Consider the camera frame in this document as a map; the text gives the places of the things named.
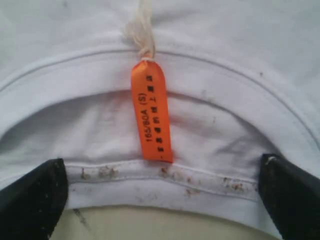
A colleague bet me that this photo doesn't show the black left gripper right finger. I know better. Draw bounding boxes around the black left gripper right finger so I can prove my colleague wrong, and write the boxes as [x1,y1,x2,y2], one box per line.
[258,154,320,240]

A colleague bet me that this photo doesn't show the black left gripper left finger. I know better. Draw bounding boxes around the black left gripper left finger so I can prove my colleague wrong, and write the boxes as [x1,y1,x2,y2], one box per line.
[0,158,69,240]

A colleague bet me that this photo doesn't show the white t-shirt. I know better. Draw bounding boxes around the white t-shirt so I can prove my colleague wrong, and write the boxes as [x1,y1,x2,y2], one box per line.
[0,0,320,239]

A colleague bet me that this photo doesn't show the orange size tag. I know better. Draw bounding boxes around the orange size tag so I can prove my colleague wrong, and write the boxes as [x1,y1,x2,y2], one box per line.
[131,60,174,164]

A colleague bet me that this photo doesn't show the white tag string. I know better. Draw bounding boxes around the white tag string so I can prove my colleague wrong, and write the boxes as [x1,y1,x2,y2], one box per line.
[121,0,158,62]

